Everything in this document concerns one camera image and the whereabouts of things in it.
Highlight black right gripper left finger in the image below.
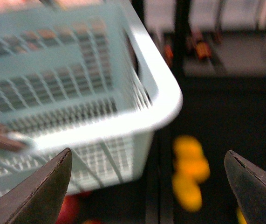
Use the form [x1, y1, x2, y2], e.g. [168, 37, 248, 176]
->
[0, 148, 72, 224]

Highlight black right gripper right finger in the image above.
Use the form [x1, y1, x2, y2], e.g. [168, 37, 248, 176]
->
[224, 150, 266, 224]

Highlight light blue plastic basket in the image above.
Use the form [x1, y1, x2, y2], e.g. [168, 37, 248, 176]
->
[0, 0, 183, 197]

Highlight yellow mango pile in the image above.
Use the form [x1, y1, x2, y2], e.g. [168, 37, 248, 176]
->
[172, 135, 211, 212]

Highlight red apple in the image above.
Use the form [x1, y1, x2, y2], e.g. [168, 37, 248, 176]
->
[55, 196, 80, 224]

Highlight black metal shelf frame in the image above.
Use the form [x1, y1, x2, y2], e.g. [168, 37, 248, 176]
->
[131, 0, 191, 80]

